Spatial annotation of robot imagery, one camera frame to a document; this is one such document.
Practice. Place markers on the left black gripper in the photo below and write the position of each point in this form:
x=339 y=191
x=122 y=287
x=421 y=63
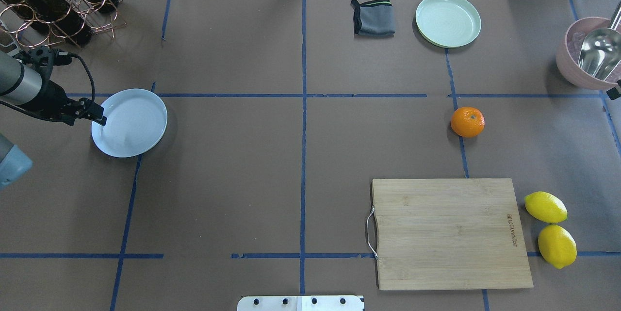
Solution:
x=52 y=99

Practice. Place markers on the light blue plate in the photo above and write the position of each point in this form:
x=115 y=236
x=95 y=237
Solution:
x=136 y=122

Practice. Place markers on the orange fruit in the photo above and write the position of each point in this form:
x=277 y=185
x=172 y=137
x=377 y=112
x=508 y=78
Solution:
x=467 y=122

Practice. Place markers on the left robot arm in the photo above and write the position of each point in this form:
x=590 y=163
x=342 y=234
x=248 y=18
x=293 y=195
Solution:
x=26 y=87

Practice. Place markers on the light green plate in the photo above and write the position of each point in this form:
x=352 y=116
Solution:
x=448 y=23

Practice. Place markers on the folded grey cloth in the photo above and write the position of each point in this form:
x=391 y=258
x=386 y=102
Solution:
x=374 y=18

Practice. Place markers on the wooden cutting board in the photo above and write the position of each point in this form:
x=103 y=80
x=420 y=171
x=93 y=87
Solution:
x=448 y=234

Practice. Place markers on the lower yellow lemon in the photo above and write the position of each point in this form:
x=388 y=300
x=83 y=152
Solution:
x=546 y=207

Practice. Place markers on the yellow lemon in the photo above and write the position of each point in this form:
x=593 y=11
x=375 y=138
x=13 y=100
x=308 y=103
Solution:
x=546 y=207
x=557 y=246

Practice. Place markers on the pink bowl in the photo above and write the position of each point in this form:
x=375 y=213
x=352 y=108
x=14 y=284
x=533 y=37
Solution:
x=569 y=57

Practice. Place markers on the upper yellow lemon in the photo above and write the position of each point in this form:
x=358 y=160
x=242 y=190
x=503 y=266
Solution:
x=557 y=246

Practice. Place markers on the metal scoop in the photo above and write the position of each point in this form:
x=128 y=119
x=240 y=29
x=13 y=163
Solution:
x=601 y=49

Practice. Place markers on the copper wire bottle rack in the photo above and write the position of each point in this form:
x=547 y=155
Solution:
x=33 y=23

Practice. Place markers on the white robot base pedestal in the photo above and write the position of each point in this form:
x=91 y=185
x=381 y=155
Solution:
x=302 y=303

